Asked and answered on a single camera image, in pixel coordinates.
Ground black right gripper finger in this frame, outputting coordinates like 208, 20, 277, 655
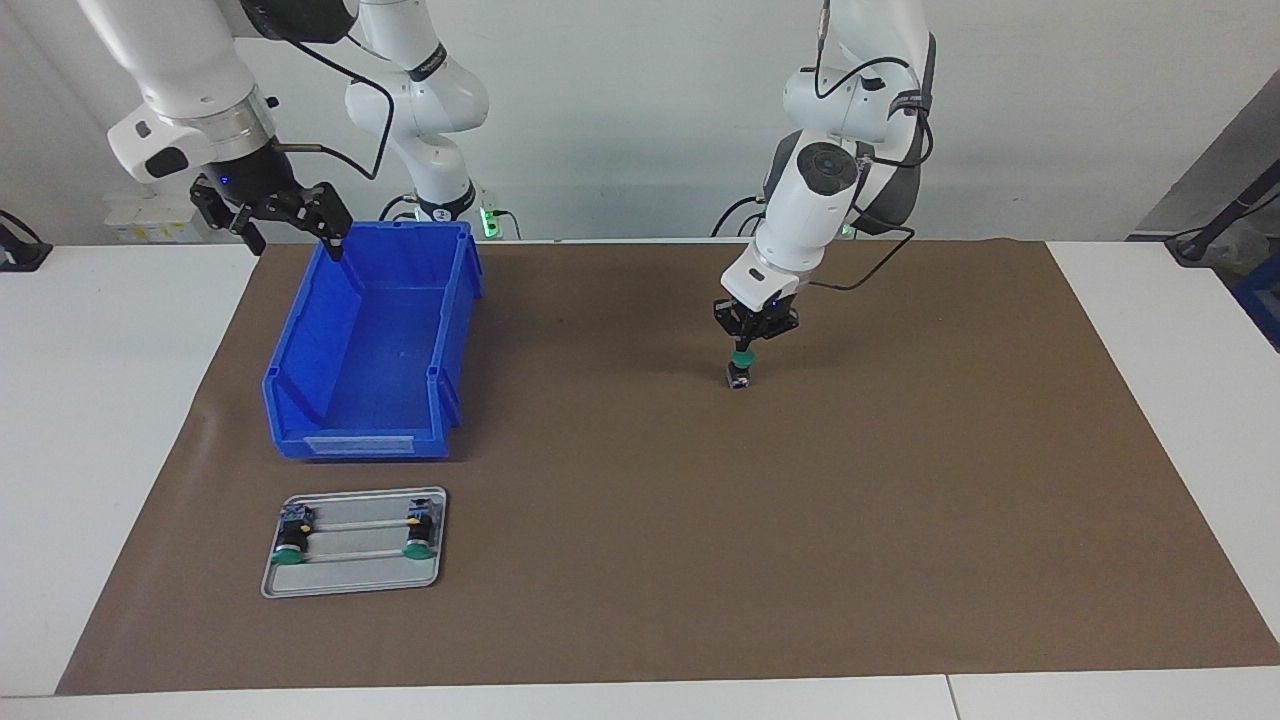
268, 183, 354, 264
190, 185, 268, 257

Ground white labelled box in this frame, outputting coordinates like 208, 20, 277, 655
105, 195, 206, 244

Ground brown table mat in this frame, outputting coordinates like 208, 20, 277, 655
55, 238, 1280, 696

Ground blue plastic storage bin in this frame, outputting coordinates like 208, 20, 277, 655
262, 220, 486, 461

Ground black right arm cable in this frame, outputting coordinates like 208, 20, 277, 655
240, 0, 396, 183

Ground blue crate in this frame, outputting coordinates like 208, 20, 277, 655
1235, 255, 1280, 351

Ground black stand pole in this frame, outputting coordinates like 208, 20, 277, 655
1165, 165, 1280, 266

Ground black clamp mount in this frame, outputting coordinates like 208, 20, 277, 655
0, 210, 53, 273

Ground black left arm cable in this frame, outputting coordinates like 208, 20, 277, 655
808, 0, 936, 293

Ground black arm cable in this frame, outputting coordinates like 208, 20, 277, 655
808, 0, 936, 293
240, 0, 396, 183

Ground silver metal tray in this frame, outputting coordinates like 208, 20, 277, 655
261, 487, 448, 599

